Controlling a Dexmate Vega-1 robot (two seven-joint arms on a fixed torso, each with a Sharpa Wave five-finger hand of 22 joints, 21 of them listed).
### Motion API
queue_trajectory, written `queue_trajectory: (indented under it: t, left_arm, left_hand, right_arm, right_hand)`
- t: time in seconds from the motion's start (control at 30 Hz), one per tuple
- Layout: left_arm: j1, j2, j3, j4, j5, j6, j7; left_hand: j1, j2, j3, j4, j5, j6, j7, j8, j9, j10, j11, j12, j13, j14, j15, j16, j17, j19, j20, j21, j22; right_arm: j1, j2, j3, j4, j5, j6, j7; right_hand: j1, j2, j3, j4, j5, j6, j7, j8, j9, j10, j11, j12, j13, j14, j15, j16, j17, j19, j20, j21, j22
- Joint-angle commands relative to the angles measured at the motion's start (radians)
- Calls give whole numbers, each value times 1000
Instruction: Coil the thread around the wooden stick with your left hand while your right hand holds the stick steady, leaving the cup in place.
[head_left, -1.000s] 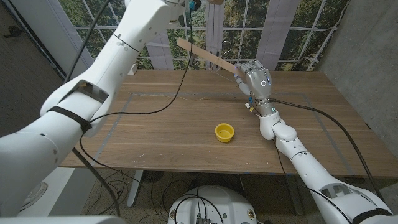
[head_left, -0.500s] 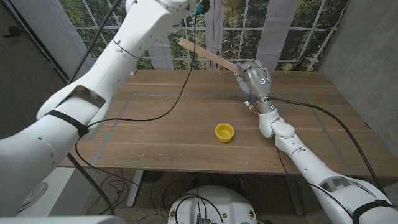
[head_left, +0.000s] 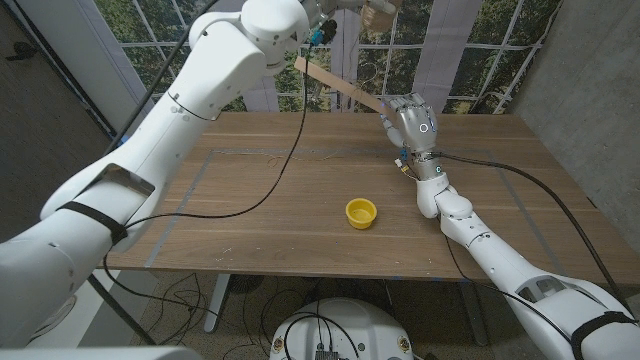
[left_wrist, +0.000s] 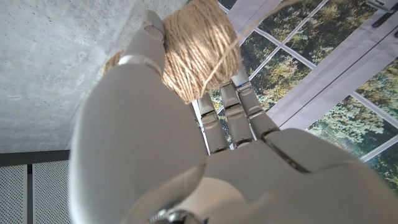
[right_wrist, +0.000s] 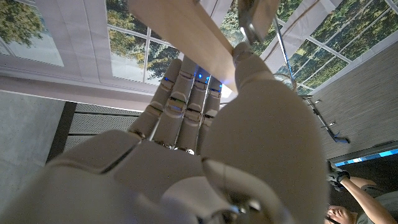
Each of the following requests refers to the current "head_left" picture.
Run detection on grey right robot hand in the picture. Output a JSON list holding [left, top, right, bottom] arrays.
[[382, 92, 439, 156]]

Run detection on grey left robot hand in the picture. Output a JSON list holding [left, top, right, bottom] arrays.
[[302, 0, 404, 25]]

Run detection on brown jute twine spool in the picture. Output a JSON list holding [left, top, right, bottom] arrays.
[[359, 3, 397, 34]]

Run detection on thin metal wire hook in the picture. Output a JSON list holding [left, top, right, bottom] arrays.
[[334, 74, 381, 109]]

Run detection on long wooden stick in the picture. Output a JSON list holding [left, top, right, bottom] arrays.
[[293, 55, 396, 117]]

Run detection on jute thread strand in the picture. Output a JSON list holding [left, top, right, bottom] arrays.
[[224, 149, 346, 169]]

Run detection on small yellow cup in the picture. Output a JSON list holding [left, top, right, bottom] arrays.
[[345, 197, 379, 231]]

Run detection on printed forest window backdrop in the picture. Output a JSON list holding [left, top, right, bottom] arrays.
[[94, 0, 561, 129]]

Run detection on grey table leg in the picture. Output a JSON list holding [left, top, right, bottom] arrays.
[[458, 280, 490, 347]]

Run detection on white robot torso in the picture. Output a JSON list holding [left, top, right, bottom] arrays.
[[268, 297, 415, 360]]

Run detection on white table leg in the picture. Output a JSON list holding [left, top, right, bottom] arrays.
[[203, 273, 232, 335]]

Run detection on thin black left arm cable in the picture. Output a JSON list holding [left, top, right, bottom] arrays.
[[102, 29, 326, 321]]

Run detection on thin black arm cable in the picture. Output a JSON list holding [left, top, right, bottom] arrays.
[[442, 234, 576, 346], [102, 29, 326, 321]]

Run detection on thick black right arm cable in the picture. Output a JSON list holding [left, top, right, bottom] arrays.
[[432, 151, 640, 319]]

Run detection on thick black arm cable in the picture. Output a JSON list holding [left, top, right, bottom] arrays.
[[87, 0, 221, 346], [432, 151, 640, 319]]

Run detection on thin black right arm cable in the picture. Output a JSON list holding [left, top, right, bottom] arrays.
[[442, 234, 576, 346]]

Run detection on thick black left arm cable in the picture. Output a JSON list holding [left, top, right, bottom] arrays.
[[87, 0, 221, 346]]

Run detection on black torso cable loop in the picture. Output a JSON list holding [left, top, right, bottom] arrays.
[[284, 312, 361, 360]]

